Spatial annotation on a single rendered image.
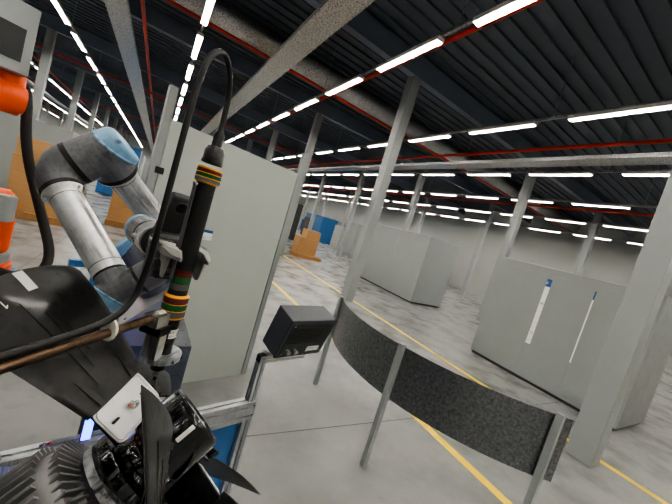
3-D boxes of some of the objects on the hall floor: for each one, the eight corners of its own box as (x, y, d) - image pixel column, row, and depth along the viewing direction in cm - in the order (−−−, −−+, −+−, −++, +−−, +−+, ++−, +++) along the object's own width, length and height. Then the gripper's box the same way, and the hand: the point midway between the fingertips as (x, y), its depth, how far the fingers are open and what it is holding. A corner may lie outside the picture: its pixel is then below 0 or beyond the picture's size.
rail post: (192, 593, 128) (242, 421, 122) (188, 583, 131) (237, 415, 125) (201, 587, 131) (251, 419, 125) (198, 577, 134) (246, 413, 128)
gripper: (178, 265, 73) (216, 298, 58) (121, 259, 64) (149, 295, 50) (187, 231, 72) (228, 254, 58) (131, 220, 64) (162, 244, 49)
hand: (193, 256), depth 55 cm, fingers closed on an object, 4 cm apart
